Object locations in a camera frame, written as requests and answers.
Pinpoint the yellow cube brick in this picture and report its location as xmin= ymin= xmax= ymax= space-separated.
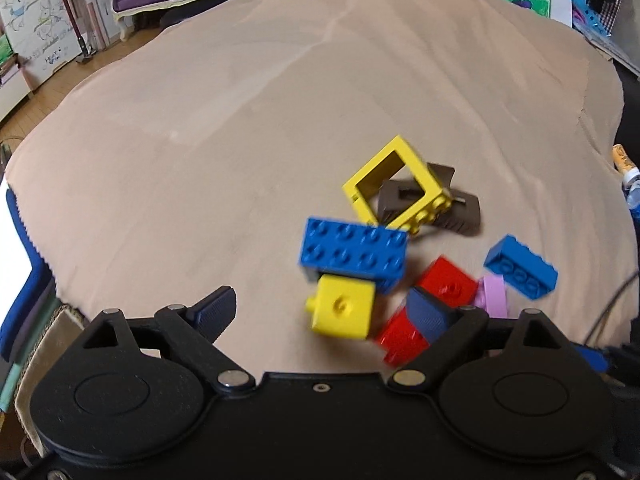
xmin=305 ymin=274 xmax=377 ymax=340

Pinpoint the brown toy piece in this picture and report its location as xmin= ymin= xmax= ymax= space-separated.
xmin=377 ymin=162 xmax=482 ymax=236

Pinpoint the small blue brick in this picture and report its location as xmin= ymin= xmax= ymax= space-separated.
xmin=483 ymin=234 xmax=559 ymax=301

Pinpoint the pink brick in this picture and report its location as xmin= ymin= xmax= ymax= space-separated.
xmin=472 ymin=274 xmax=509 ymax=319

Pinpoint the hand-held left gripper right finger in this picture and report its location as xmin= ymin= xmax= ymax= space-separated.
xmin=387 ymin=287 xmax=563 ymax=396

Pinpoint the stick vacuum cleaner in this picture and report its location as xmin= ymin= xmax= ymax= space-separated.
xmin=42 ymin=0 xmax=98 ymax=65

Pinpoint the white cabinet with drawings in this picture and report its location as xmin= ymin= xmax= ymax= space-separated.
xmin=0 ymin=0 xmax=76 ymax=91

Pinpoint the beige blanket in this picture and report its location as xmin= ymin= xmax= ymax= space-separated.
xmin=7 ymin=0 xmax=633 ymax=376

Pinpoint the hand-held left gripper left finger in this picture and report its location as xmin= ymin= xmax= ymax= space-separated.
xmin=80 ymin=285 xmax=253 ymax=393

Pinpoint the yellow window frame brick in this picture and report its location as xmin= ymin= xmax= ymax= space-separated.
xmin=342 ymin=135 xmax=453 ymax=236

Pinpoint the small bottle with yellow label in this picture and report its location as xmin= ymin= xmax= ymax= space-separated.
xmin=612 ymin=144 xmax=640 ymax=186

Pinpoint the large blue brick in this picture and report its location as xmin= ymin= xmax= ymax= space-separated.
xmin=299 ymin=217 xmax=411 ymax=296

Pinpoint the red cube brick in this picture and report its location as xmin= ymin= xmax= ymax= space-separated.
xmin=417 ymin=256 xmax=480 ymax=308

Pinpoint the black cable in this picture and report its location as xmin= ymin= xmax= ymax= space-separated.
xmin=582 ymin=270 xmax=640 ymax=346

